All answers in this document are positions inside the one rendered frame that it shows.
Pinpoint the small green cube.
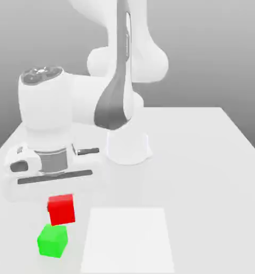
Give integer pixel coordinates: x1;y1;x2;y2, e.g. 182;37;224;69
36;224;69;258

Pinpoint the small red cube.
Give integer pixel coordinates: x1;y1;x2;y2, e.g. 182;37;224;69
47;193;76;226

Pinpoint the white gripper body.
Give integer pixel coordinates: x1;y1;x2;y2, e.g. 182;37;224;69
4;169;107;203

